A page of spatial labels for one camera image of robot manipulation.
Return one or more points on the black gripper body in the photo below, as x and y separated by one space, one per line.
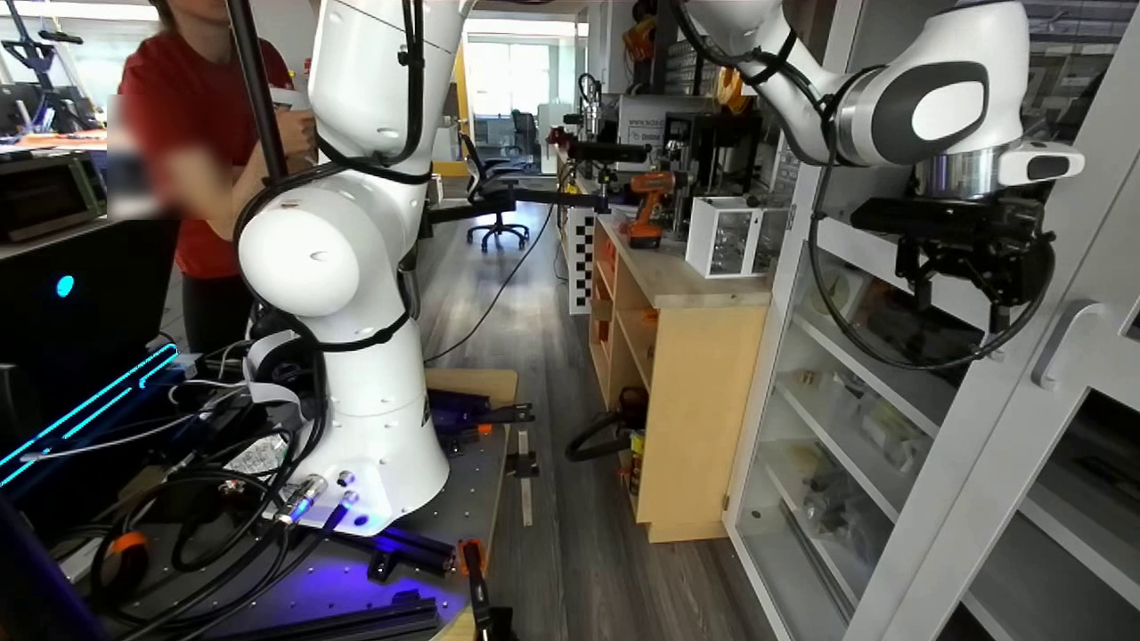
984 262

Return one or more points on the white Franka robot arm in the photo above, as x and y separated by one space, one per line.
358 395

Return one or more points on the white shelving cabinet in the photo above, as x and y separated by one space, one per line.
831 413

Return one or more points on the clear plastic parts box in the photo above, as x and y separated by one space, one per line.
887 434

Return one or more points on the black small parts drawer organizer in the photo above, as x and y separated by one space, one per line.
1090 58

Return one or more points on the clear bag of parts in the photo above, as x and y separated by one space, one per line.
831 511

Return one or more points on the white open box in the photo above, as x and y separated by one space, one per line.
701 237

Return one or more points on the light wooden shelf unit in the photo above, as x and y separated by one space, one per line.
701 403

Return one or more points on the checkerboard calibration board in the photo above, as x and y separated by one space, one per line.
579 269

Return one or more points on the small black clamp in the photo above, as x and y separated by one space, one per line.
522 458

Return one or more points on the black office chair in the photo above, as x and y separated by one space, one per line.
492 191

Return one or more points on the black blue-lit clamp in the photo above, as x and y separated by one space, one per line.
470 414

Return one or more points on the black aluminium extrusion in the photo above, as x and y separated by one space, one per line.
344 620

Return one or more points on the black tripod pole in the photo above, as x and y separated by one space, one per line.
255 84

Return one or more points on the person in red shirt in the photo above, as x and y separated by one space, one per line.
192 109

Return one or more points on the orange and black round plug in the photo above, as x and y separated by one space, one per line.
127 559

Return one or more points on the black laptop with cyan lights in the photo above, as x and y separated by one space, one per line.
83 324

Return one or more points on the black equipment case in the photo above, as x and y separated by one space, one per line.
48 199

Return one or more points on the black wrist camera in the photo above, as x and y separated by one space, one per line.
897 219

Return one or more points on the blue-lit black bracket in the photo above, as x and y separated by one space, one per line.
413 554

